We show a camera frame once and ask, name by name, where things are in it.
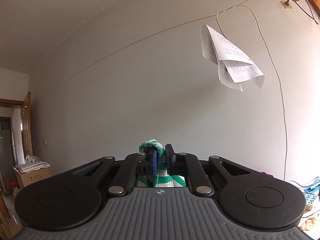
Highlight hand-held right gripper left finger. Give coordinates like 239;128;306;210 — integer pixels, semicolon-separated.
67;148;158;196

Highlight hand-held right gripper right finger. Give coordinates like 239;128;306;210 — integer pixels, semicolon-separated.
165;143;253;197

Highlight green white striped shirt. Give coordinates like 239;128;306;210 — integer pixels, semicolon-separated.
135;139;187;188

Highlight hanging paper sheets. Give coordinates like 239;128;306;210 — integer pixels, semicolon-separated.
201;24;265;92

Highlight cardboard box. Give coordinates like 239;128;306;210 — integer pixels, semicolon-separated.
15;167;52;188

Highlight stack of papers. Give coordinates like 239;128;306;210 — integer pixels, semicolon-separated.
15;155;50;173

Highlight white power strip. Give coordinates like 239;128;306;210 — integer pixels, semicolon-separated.
302;192;320;211

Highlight thin wall cable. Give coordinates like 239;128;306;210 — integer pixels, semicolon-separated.
216;4;288;181

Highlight wooden door frame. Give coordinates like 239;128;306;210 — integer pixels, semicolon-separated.
0;91;33;161

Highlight wall socket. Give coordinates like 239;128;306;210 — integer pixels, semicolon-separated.
280;0;300;10

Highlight black power cable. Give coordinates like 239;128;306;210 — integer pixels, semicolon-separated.
287;0;320;25

